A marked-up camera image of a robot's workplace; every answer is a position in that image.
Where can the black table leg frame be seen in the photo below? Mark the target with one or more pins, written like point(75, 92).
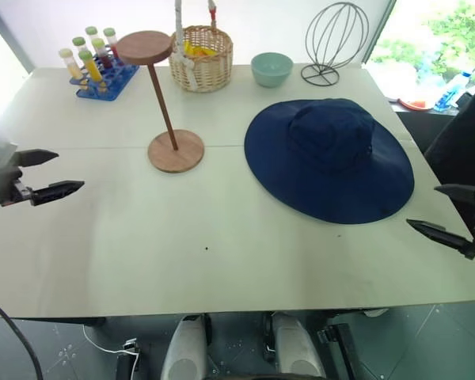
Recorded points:
point(126, 360)
point(340, 348)

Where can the red-filled tube, green cap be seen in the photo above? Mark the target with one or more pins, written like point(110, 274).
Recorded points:
point(111, 39)
point(102, 53)

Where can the yellow item in basket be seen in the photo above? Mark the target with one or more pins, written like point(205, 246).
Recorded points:
point(200, 49)

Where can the grey rounded robot leg shell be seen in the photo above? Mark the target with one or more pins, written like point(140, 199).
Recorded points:
point(297, 348)
point(184, 348)

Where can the yellow-filled tube, green cap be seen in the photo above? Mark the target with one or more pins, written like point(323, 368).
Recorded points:
point(91, 67)

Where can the pale green ceramic bowl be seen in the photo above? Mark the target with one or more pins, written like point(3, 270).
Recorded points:
point(271, 71)

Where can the black chair back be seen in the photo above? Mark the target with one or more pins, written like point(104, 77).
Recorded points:
point(459, 138)

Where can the yellow-filled tube, pale cap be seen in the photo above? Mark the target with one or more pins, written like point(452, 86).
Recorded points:
point(72, 67)

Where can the wooden round-top hat stand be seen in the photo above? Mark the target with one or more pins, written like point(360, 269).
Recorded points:
point(143, 46)

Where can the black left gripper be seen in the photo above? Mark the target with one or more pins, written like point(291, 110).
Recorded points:
point(12, 186)

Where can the blue plastic clutter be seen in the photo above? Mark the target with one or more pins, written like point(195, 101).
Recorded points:
point(453, 93)

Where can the blue test tube rack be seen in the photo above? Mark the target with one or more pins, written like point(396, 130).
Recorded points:
point(115, 81)

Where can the navy blue wide-brim hat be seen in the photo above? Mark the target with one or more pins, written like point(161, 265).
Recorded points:
point(328, 178)

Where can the green-capped test tube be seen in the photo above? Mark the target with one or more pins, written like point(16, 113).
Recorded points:
point(91, 32)
point(78, 42)

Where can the red and white tray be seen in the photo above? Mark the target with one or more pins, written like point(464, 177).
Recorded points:
point(415, 105)

